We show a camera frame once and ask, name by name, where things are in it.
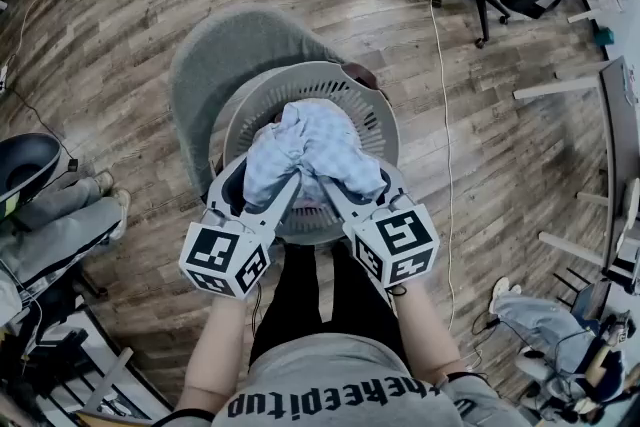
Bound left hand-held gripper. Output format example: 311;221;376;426
179;152;303;302

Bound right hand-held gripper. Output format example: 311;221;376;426
317;162;442;289

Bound light blue checked clothes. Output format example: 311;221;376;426
242;98;389;209

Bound grey plastic laundry basket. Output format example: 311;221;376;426
222;61;402;247

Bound person's left forearm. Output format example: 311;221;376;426
174;292;252;416

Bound person's right forearm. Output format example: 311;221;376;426
393;278;470;387

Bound person's black trousers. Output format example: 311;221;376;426
248;241;412;372

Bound grey fabric chair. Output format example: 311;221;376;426
168;6;347;202

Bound person's grey printed shirt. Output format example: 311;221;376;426
209;333;532;427

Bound long white floor cable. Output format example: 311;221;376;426
428;0;484;366

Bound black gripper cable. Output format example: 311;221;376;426
249;282;265;341

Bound thin black cable with adapter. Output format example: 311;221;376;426
0;82;80;173

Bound white power strip cable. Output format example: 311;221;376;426
0;0;84;86

